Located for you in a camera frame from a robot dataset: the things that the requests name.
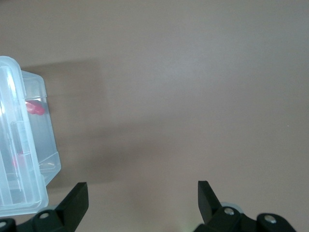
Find red block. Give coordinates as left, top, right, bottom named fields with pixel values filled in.
left=11, top=151, right=25, bottom=170
left=25, top=101, right=45, bottom=116

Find clear plastic storage box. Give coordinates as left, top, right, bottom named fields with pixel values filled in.
left=21, top=70, right=62, bottom=191

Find clear ribbed plastic lid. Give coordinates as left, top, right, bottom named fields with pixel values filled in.
left=0, top=56, right=49, bottom=217

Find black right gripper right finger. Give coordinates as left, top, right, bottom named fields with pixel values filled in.
left=193, top=180, right=296, bottom=232

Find brown table mat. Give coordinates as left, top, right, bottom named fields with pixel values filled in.
left=0, top=0, right=309, bottom=232

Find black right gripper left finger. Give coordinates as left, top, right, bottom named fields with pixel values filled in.
left=0, top=182, right=89, bottom=232

